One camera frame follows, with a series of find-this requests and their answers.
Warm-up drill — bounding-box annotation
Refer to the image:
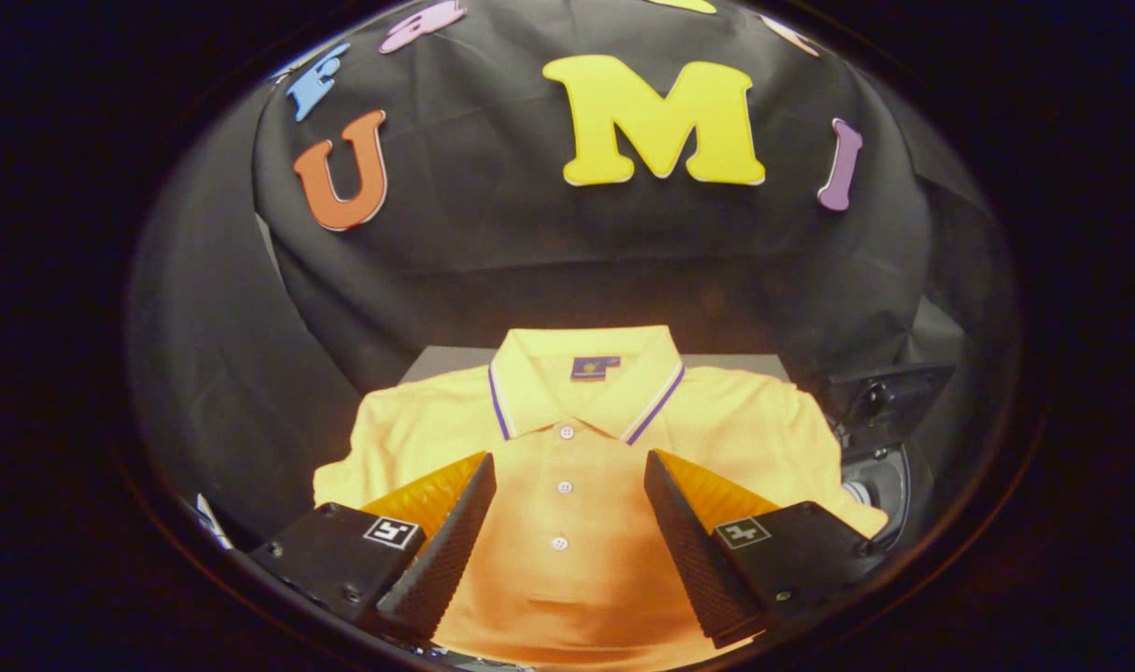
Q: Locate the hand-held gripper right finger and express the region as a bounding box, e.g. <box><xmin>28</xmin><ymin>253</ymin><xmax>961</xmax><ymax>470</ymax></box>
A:
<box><xmin>644</xmin><ymin>449</ymin><xmax>891</xmax><ymax>651</ymax></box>

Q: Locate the grey cabinet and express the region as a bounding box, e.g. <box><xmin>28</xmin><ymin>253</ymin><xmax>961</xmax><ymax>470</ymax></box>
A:
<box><xmin>399</xmin><ymin>345</ymin><xmax>794</xmax><ymax>385</ymax></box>

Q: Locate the blue and white object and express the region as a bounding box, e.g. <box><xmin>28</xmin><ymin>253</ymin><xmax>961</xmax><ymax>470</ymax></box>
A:
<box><xmin>194</xmin><ymin>493</ymin><xmax>235</xmax><ymax>552</ymax></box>

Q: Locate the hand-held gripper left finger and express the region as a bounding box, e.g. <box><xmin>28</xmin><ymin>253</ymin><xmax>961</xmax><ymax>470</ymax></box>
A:
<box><xmin>248</xmin><ymin>452</ymin><xmax>497</xmax><ymax>645</ymax></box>

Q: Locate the black backdrop cloth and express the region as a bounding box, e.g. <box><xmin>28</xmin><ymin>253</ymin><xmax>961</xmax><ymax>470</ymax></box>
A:
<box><xmin>124</xmin><ymin>0</ymin><xmax>1023</xmax><ymax>552</ymax></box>

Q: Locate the orange polo shirt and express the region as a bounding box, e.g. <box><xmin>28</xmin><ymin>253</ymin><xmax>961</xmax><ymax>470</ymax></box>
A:
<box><xmin>313</xmin><ymin>325</ymin><xmax>890</xmax><ymax>669</ymax></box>

